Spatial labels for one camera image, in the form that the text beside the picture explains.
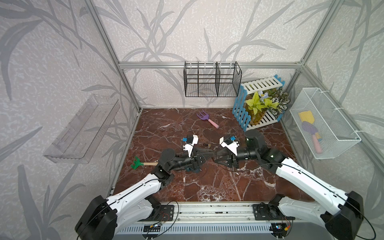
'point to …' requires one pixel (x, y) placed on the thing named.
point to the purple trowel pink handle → (316, 136)
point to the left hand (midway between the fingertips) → (211, 156)
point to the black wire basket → (210, 79)
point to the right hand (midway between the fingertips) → (216, 156)
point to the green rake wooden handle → (137, 163)
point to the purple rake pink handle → (205, 116)
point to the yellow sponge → (307, 116)
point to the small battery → (206, 144)
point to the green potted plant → (272, 100)
